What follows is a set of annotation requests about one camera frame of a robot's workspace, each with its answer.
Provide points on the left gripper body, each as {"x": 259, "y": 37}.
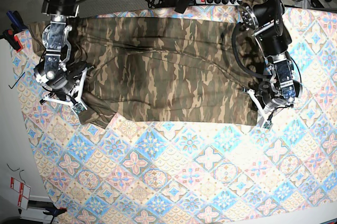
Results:
{"x": 268, "y": 102}

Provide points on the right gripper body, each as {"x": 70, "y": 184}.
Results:
{"x": 67, "y": 86}

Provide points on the camouflage T-shirt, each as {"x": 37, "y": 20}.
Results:
{"x": 161, "y": 69}

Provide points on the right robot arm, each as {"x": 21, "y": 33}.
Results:
{"x": 55, "y": 37}

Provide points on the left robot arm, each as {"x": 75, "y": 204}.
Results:
{"x": 278, "y": 88}

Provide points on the black hex key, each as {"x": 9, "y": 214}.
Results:
{"x": 12, "y": 86}

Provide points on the red black clamp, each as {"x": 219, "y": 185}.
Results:
{"x": 12, "y": 39}

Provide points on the patterned tile tablecloth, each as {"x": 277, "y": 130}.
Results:
{"x": 165, "y": 172}

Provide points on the red white label tag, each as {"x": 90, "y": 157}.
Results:
{"x": 22, "y": 193}

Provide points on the white power strip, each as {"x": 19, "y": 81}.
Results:
{"x": 218, "y": 2}

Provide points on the black orange bottom clamp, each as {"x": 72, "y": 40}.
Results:
{"x": 54, "y": 212}

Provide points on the blue clamp handle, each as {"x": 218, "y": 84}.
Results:
{"x": 17, "y": 21}

